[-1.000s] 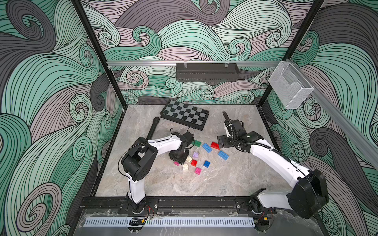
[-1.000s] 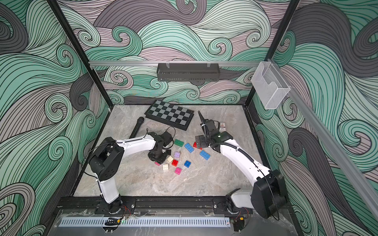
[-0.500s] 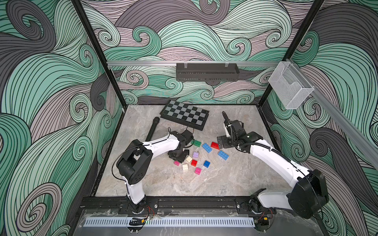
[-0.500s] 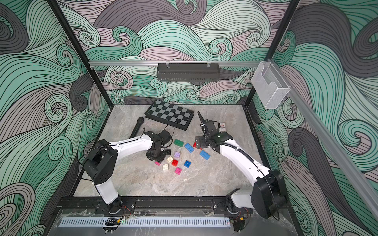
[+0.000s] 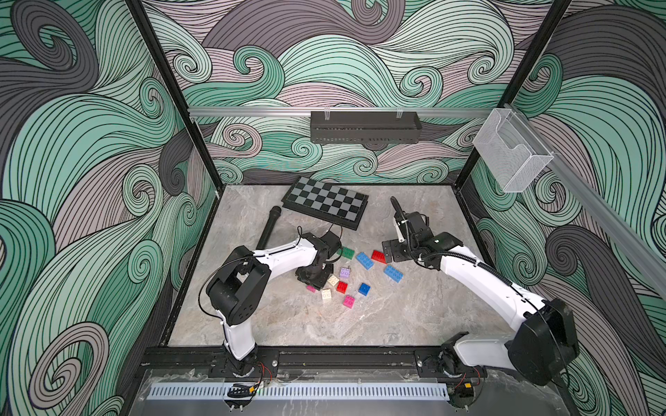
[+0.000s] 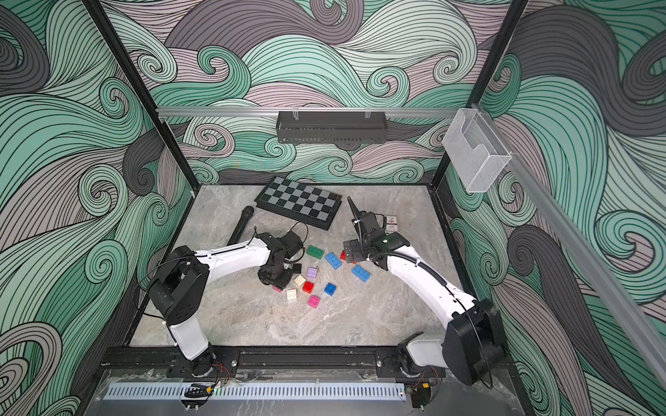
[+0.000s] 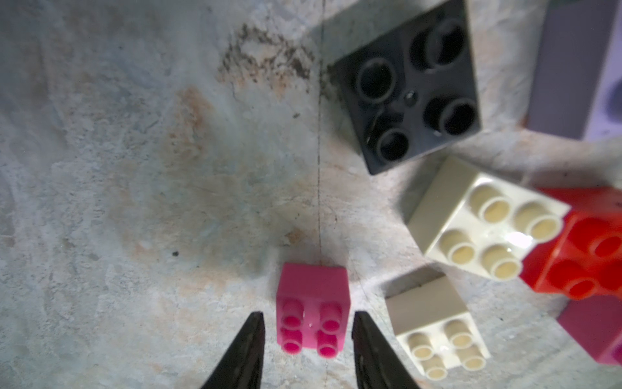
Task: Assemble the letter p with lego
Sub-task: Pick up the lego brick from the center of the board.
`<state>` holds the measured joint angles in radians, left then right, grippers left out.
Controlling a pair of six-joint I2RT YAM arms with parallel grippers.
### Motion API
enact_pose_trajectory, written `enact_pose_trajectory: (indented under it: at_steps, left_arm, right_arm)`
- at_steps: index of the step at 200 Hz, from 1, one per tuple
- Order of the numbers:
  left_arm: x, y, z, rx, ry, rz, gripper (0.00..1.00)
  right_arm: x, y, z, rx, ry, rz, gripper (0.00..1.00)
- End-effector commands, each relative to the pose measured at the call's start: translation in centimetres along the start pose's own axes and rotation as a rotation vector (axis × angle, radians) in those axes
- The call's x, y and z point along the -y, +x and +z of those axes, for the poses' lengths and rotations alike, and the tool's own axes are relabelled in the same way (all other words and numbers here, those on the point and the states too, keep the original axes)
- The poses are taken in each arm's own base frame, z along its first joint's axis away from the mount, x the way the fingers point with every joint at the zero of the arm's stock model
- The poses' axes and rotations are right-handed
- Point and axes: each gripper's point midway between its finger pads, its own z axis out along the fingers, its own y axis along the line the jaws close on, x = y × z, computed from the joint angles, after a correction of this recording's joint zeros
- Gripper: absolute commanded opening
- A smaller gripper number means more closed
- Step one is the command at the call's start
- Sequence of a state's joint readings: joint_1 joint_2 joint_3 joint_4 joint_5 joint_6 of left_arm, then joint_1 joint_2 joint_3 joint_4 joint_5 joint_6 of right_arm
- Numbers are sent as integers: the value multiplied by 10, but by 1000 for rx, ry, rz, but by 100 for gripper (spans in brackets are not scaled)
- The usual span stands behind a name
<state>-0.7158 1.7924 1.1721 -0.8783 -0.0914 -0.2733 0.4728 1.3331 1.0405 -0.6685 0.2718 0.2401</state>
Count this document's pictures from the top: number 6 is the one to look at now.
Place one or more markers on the clear plastic wall bin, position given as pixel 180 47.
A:
pixel 476 149

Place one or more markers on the black wall tray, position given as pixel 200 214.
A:
pixel 339 128

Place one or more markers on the red square lego brick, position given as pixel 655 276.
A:
pixel 308 287

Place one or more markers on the playing card box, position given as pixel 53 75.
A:
pixel 391 224

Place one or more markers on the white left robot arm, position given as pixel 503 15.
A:
pixel 179 284

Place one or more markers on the pink square lego brick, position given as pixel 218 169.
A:
pixel 314 301

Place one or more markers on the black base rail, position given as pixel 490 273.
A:
pixel 232 362

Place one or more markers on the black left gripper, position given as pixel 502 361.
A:
pixel 280 284

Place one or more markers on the light blue long lego brick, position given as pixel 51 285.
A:
pixel 335 262

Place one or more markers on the cream square lego brick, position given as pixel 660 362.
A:
pixel 299 280
pixel 292 295

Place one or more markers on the green long lego brick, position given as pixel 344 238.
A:
pixel 315 252

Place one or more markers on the black green chessboard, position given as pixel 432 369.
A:
pixel 299 201

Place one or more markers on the dark blue square lego brick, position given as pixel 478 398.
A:
pixel 330 289

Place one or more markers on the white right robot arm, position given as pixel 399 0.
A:
pixel 473 338

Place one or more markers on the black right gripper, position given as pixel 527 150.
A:
pixel 356 250

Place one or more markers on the black microphone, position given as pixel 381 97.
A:
pixel 245 217

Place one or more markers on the white slotted cable duct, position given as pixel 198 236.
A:
pixel 262 391

